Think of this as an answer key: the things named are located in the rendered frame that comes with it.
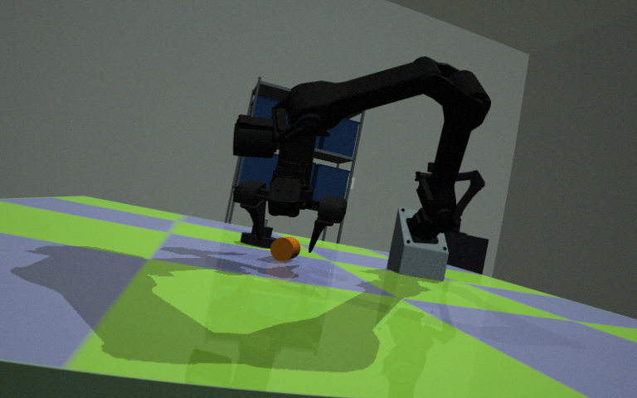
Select orange tapered knob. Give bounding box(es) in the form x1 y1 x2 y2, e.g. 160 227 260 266
270 237 300 261

